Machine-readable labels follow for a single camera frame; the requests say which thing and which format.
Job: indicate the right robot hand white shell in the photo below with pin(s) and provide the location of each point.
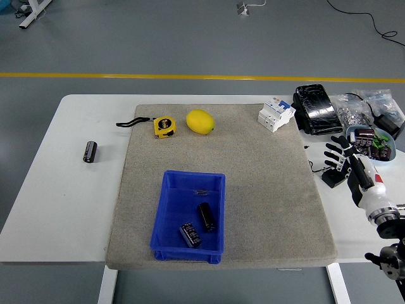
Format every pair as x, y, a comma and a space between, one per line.
375, 190

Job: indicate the plain maroon battery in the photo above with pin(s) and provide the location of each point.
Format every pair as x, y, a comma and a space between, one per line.
207, 217

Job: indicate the dark battery with white print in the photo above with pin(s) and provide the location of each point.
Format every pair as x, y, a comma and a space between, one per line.
190, 235

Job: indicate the small black box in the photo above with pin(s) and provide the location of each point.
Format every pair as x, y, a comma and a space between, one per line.
333, 180

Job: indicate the black wrapped box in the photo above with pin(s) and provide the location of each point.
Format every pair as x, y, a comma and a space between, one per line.
318, 109

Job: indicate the blue plastic box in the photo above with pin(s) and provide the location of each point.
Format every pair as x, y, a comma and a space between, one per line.
177, 202

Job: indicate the dark battery with grey stripe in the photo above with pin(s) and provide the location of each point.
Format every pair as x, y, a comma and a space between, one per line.
90, 152

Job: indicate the small maroon capacitor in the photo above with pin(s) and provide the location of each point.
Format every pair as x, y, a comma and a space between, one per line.
362, 147
384, 153

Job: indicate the green plastic part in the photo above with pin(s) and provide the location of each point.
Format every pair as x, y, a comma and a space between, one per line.
378, 141

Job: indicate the light blue bowl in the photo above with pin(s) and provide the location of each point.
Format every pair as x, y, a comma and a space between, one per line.
392, 144

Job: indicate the large maroon capacitor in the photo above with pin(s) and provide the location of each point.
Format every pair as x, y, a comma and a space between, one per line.
364, 132

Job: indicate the black power adapter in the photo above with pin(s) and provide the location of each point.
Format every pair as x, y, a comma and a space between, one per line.
387, 125

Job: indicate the clear bag of metal nuts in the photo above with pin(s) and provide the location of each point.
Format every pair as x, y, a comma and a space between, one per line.
348, 111

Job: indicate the clear bag of blue parts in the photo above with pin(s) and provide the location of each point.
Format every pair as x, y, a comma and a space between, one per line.
387, 101

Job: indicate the white table leg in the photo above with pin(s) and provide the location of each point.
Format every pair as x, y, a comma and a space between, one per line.
107, 285
338, 285

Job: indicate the white circuit breaker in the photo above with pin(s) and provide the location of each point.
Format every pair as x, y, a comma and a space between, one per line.
275, 115

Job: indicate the grey-brown table mat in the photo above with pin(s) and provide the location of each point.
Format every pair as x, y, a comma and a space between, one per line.
221, 152

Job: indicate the yellow lemon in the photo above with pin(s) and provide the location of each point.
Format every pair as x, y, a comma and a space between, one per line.
200, 121

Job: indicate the yellow tape measure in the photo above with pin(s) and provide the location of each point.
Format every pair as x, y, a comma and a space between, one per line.
164, 127

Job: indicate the silver floor socket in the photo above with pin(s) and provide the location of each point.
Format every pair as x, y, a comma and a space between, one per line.
243, 8

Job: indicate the white desk frame foot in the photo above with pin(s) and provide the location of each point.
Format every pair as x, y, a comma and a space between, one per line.
31, 16

